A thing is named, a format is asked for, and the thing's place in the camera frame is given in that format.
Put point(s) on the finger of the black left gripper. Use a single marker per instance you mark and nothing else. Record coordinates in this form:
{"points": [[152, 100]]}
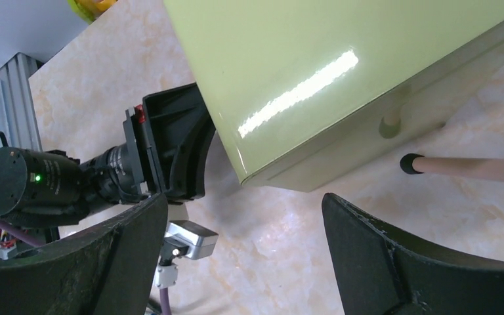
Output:
{"points": [[179, 130]]}

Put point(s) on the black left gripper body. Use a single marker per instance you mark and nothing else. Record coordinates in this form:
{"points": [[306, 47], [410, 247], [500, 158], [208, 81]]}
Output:
{"points": [[123, 173]]}

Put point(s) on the green metal drawer box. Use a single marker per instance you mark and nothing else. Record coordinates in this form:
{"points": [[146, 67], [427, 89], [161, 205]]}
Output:
{"points": [[303, 92]]}

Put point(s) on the yellow green toy block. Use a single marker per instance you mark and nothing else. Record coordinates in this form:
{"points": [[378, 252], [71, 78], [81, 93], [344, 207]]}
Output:
{"points": [[90, 10]]}

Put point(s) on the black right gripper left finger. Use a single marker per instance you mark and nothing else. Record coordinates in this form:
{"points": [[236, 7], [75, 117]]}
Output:
{"points": [[107, 268]]}

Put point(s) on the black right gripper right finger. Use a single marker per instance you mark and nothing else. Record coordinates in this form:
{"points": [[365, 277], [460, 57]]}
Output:
{"points": [[382, 269]]}

